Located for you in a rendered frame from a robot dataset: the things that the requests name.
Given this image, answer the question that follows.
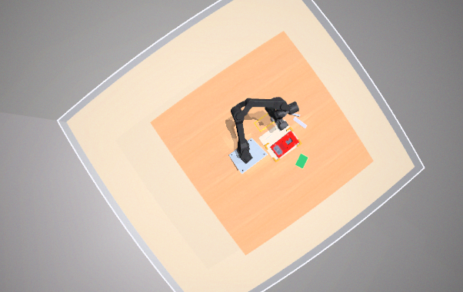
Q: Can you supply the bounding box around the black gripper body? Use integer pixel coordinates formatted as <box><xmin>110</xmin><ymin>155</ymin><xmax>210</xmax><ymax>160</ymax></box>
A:
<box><xmin>265</xmin><ymin>108</ymin><xmax>288</xmax><ymax>131</ymax></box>

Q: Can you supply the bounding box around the green flat marker patch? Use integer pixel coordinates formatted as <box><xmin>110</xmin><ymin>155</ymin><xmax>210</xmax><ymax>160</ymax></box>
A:
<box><xmin>295</xmin><ymin>154</ymin><xmax>308</xmax><ymax>168</ymax></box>

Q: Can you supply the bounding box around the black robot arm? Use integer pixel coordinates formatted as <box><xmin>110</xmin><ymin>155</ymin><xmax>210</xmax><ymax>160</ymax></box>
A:
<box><xmin>231</xmin><ymin>97</ymin><xmax>299</xmax><ymax>164</ymax></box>

